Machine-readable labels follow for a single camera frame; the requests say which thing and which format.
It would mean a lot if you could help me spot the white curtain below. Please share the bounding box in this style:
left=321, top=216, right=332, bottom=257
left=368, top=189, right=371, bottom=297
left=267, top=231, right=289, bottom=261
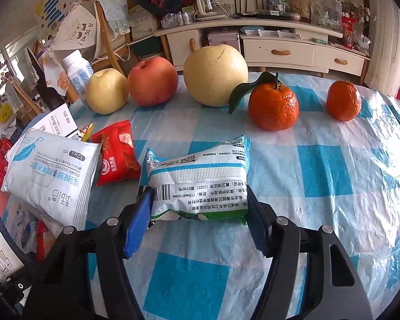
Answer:
left=365, top=0, right=400, bottom=95

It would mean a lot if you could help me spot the red gift bag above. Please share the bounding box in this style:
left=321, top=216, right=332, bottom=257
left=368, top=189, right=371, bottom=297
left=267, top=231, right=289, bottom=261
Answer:
left=342, top=15, right=357, bottom=47

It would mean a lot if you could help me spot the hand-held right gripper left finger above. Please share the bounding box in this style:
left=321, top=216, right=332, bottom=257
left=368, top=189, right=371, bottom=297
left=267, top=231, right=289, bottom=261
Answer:
left=25, top=187, right=157, bottom=320

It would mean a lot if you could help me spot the glass electric kettle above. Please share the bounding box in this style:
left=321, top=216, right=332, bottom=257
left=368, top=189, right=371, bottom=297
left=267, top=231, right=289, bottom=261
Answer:
left=195, top=0, right=229, bottom=21

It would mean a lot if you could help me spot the white printed paper sheet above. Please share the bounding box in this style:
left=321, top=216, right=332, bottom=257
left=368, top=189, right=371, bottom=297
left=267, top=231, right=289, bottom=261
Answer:
left=0, top=217, right=24, bottom=282

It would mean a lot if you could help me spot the yellow apple right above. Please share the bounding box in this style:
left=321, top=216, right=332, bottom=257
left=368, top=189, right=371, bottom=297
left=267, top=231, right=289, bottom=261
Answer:
left=183, top=44, right=249, bottom=108

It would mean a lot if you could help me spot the dark green box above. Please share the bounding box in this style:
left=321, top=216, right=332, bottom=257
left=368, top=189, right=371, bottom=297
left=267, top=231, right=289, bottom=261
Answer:
left=131, top=37, right=162, bottom=57

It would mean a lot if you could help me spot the beige cartoon printed cloth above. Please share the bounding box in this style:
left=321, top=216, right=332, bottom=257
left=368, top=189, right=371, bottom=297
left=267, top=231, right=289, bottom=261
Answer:
left=50, top=2, right=97, bottom=54

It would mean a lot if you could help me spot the small red fruit right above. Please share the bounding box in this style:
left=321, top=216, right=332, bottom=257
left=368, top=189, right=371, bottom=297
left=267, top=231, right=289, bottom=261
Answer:
left=326, top=80, right=362, bottom=121

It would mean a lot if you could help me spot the yellow apple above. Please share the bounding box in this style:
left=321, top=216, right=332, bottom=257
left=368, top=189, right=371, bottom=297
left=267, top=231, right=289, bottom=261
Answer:
left=86, top=68, right=129, bottom=115
left=183, top=44, right=249, bottom=108

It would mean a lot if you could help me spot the yellow oatmeal packet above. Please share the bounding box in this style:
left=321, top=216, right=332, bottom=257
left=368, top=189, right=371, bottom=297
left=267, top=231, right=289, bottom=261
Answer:
left=79, top=123, right=95, bottom=141

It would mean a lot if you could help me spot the cardboard box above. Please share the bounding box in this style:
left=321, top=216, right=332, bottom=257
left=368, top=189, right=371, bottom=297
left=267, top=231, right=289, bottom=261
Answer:
left=131, top=7, right=159, bottom=41

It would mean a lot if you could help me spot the blue white checked tablecloth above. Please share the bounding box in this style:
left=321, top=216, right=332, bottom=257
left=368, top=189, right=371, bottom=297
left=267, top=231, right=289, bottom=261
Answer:
left=20, top=71, right=400, bottom=320

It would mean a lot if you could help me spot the wooden chair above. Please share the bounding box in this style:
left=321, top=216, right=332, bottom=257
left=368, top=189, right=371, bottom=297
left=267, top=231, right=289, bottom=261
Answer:
left=93, top=0, right=134, bottom=74

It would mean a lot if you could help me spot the clear plastic bag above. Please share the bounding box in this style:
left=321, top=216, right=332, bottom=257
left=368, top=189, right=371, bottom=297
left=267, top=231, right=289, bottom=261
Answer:
left=308, top=0, right=343, bottom=27

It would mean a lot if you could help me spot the wall chart poster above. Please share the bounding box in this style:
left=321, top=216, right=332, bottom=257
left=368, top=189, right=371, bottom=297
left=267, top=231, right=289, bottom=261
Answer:
left=33, top=0, right=97, bottom=30

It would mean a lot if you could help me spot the red apple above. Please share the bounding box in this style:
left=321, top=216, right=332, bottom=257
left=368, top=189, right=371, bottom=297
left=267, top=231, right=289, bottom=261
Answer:
left=127, top=57, right=179, bottom=108

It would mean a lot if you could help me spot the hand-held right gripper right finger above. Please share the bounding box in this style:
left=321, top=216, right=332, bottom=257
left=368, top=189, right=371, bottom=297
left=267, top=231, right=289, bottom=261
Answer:
left=247, top=187, right=375, bottom=320

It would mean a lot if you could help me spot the yellow apple left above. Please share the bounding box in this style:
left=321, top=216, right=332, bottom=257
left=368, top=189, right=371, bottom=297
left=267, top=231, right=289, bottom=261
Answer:
left=86, top=68, right=129, bottom=115

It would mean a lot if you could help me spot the mandarin with green leaf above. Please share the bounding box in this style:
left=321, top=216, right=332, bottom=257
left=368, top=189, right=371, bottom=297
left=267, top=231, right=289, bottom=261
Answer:
left=228, top=71, right=300, bottom=131

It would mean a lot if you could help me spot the white green tissue packet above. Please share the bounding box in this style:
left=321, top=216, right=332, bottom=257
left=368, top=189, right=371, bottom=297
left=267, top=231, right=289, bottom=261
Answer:
left=139, top=135, right=252, bottom=225

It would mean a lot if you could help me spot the cream TV cabinet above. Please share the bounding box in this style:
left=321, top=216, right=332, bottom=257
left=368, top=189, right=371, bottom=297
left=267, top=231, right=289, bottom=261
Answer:
left=153, top=15, right=372, bottom=77

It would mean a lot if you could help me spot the beige paper bag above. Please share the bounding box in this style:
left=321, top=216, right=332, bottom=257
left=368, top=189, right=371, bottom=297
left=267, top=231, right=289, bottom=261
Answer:
left=287, top=0, right=312, bottom=22

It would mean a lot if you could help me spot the silver metal case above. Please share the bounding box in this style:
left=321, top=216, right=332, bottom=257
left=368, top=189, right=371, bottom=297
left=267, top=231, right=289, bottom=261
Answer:
left=207, top=30, right=241, bottom=54

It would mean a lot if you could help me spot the pale blue lace cloth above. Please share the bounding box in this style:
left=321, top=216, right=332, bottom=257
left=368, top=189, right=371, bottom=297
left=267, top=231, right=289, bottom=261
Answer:
left=97, top=0, right=131, bottom=35

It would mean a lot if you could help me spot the red snack packet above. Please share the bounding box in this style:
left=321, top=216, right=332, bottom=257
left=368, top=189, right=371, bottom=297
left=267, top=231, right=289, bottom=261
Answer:
left=91, top=120, right=142, bottom=186

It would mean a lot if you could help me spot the white milk bottle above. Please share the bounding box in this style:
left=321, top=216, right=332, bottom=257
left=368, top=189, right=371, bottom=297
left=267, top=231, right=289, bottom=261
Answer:
left=63, top=49, right=94, bottom=112

